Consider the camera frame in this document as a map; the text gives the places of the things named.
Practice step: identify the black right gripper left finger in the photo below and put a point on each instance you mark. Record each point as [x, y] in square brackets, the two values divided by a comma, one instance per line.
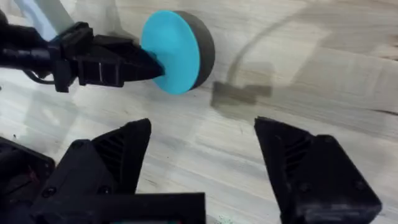
[121, 155]

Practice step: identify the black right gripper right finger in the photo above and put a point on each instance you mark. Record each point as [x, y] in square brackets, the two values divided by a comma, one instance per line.
[314, 180]

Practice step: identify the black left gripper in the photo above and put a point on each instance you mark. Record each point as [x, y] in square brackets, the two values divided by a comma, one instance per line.
[70, 46]

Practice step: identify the blue plate with grey underside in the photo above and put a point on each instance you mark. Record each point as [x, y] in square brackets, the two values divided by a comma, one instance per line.
[174, 53]

